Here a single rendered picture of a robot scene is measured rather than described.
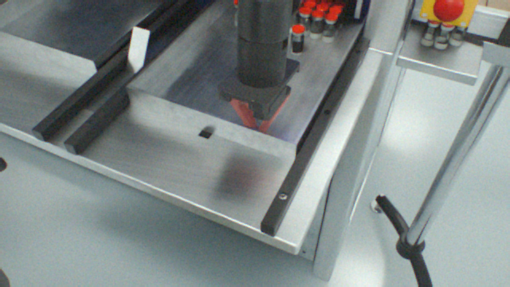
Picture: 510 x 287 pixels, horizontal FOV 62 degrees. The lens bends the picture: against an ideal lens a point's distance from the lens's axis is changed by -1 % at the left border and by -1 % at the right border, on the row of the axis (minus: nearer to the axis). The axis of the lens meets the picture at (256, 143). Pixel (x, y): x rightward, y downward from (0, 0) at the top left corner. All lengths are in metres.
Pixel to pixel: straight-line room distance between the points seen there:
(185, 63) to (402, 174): 1.21
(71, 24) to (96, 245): 0.91
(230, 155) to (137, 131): 0.14
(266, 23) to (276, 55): 0.04
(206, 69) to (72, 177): 1.18
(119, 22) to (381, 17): 0.46
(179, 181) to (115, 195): 1.15
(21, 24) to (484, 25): 0.82
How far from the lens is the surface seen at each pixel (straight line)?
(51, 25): 0.89
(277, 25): 0.45
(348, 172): 0.99
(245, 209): 0.52
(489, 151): 1.99
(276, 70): 0.48
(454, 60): 0.79
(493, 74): 0.95
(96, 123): 0.62
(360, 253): 1.52
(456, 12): 0.67
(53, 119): 0.65
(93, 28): 0.85
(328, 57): 0.73
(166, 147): 0.59
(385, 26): 0.74
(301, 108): 0.63
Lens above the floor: 1.31
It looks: 48 degrees down
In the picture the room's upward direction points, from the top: straight up
